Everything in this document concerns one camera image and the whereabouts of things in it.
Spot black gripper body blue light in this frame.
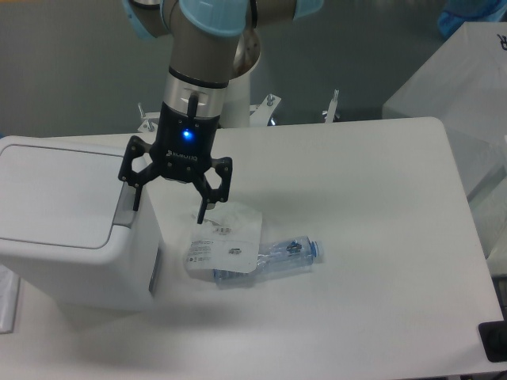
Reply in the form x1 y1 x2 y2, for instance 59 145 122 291
148 103 219 183

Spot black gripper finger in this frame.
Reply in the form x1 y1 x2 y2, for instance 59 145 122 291
117 135 162 212
196 156 234 226

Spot white push-top trash can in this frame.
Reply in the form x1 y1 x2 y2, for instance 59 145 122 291
1 136 162 310

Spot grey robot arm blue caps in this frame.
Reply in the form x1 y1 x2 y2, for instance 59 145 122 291
118 1 323 223

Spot crumpled white plastic wrapper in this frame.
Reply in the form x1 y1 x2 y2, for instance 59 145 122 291
184 202 262 278

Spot crushed clear plastic bottle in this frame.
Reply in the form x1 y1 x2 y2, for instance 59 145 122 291
213 236 325 289

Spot clear plastic sheet left edge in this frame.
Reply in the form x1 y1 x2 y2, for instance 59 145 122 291
0 265 20 334

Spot white box at right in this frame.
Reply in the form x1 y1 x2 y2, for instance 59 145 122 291
382 22 506 264

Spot blue shoe cover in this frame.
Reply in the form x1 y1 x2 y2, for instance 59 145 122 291
436 8 506 39

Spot black device at table corner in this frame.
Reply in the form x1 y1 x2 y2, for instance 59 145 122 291
478 321 506 363

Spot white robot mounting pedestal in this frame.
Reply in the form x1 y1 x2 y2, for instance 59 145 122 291
137 72 339 133

